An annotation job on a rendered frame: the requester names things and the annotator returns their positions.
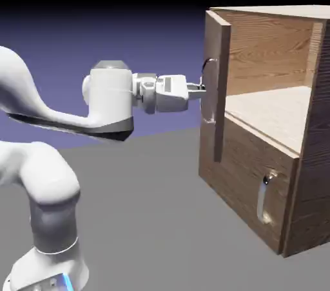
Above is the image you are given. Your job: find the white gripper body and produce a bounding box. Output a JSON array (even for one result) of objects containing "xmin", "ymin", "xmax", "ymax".
[{"xmin": 154, "ymin": 74, "xmax": 189, "ymax": 114}]

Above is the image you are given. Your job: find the curved metal door handle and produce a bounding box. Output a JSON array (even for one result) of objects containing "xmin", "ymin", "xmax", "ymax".
[{"xmin": 200, "ymin": 57, "xmax": 217, "ymax": 124}]

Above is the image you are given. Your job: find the wooden cabinet door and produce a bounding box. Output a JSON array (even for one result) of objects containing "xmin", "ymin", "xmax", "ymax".
[{"xmin": 200, "ymin": 10, "xmax": 232, "ymax": 163}]

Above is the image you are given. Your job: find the wooden cabinet drawer front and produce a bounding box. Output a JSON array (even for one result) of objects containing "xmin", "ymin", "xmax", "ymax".
[{"xmin": 199, "ymin": 115, "xmax": 300, "ymax": 255}]

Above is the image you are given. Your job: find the wooden cabinet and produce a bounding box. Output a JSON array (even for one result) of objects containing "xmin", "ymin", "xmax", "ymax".
[{"xmin": 199, "ymin": 5, "xmax": 330, "ymax": 258}]

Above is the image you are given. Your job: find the curved silver drawer handle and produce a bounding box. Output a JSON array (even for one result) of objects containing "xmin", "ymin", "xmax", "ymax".
[{"xmin": 257, "ymin": 171, "xmax": 276, "ymax": 225}]

